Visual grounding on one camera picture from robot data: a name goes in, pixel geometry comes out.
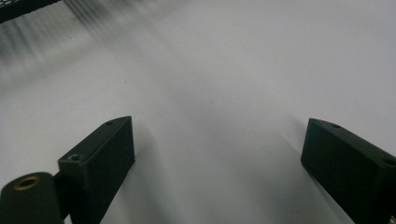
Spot black mesh basket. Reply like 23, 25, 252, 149
0, 0, 62, 24

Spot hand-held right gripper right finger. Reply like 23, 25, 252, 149
300, 118, 396, 224

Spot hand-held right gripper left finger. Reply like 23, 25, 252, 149
57, 116, 136, 224

